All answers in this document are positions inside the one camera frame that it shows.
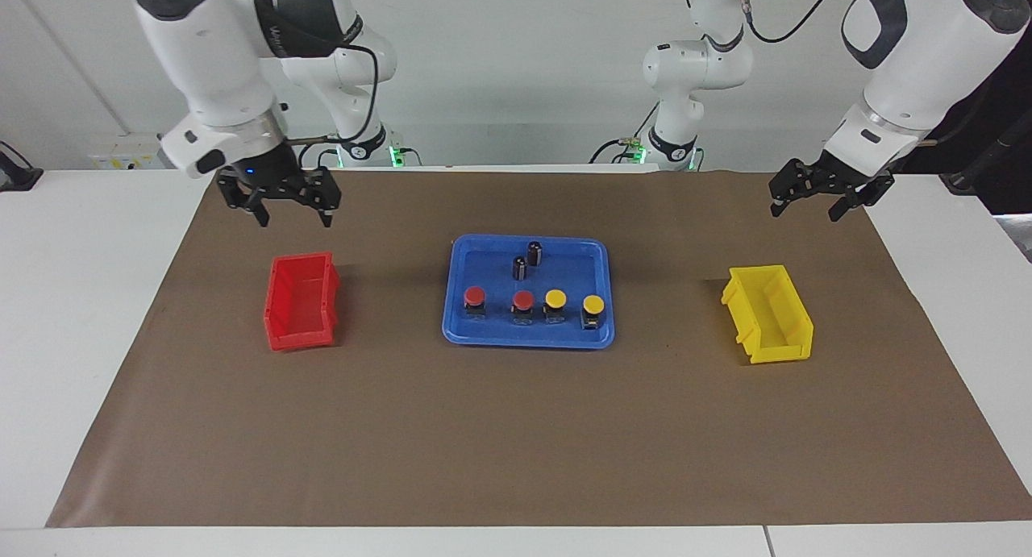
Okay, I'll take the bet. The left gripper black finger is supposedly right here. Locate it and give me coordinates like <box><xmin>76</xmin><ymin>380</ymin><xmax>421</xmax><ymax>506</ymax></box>
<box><xmin>829</xmin><ymin>177</ymin><xmax>896</xmax><ymax>222</ymax></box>
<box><xmin>768</xmin><ymin>160</ymin><xmax>817</xmax><ymax>218</ymax></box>

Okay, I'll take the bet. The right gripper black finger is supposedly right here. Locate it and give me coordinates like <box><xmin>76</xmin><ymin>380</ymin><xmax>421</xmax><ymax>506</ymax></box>
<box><xmin>302</xmin><ymin>168</ymin><xmax>342</xmax><ymax>227</ymax></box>
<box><xmin>216</xmin><ymin>178</ymin><xmax>271</xmax><ymax>227</ymax></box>

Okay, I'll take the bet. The red plastic bin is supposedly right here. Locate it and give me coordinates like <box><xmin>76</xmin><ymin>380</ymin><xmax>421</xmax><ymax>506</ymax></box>
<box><xmin>264</xmin><ymin>251</ymin><xmax>341</xmax><ymax>352</ymax></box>

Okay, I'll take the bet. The grey metal object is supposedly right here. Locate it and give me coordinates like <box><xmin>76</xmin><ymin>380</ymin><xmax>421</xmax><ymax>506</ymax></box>
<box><xmin>996</xmin><ymin>213</ymin><xmax>1032</xmax><ymax>264</ymax></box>

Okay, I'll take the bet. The yellow plastic bin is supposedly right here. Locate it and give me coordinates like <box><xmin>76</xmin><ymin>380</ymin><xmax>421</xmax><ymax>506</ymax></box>
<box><xmin>720</xmin><ymin>264</ymin><xmax>815</xmax><ymax>365</ymax></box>

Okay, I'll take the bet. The blue plastic tray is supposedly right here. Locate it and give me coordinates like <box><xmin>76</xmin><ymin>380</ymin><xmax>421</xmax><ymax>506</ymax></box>
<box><xmin>441</xmin><ymin>234</ymin><xmax>616</xmax><ymax>350</ymax></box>

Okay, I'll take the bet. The brown paper table mat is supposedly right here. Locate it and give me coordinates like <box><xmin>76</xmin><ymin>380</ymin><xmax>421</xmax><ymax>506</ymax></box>
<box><xmin>46</xmin><ymin>168</ymin><xmax>1032</xmax><ymax>529</ymax></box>

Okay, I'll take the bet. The black right base cable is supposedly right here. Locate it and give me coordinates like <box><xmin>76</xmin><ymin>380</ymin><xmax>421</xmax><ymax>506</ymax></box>
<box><xmin>297</xmin><ymin>134</ymin><xmax>341</xmax><ymax>169</ymax></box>

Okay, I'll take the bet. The black base cable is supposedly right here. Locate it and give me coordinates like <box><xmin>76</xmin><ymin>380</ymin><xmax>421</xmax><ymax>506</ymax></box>
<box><xmin>297</xmin><ymin>134</ymin><xmax>341</xmax><ymax>169</ymax></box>
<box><xmin>589</xmin><ymin>102</ymin><xmax>660</xmax><ymax>164</ymax></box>

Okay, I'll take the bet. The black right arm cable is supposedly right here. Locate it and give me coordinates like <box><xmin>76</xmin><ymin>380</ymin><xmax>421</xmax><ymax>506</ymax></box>
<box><xmin>270</xmin><ymin>9</ymin><xmax>382</xmax><ymax>147</ymax></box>

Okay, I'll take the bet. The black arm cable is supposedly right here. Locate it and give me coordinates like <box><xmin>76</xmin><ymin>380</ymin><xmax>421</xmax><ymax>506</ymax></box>
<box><xmin>270</xmin><ymin>9</ymin><xmax>382</xmax><ymax>147</ymax></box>
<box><xmin>685</xmin><ymin>0</ymin><xmax>843</xmax><ymax>44</ymax></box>

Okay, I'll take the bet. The black camera stand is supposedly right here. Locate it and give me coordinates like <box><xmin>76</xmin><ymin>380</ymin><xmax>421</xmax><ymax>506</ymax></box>
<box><xmin>939</xmin><ymin>114</ymin><xmax>1032</xmax><ymax>197</ymax></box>

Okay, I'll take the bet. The white wall socket box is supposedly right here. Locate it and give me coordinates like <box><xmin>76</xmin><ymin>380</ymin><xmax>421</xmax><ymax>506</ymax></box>
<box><xmin>87</xmin><ymin>133</ymin><xmax>166</xmax><ymax>171</ymax></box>

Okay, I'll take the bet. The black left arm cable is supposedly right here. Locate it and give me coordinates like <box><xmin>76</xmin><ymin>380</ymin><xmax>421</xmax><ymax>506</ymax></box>
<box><xmin>685</xmin><ymin>0</ymin><xmax>843</xmax><ymax>44</ymax></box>

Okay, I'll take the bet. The black left base cable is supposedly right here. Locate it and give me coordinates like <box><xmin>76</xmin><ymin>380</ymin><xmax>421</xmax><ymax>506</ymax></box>
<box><xmin>589</xmin><ymin>102</ymin><xmax>660</xmax><ymax>164</ymax></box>

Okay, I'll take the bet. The black clamp mount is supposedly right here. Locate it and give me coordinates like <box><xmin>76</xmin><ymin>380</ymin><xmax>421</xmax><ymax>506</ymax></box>
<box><xmin>0</xmin><ymin>141</ymin><xmax>44</xmax><ymax>192</ymax></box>

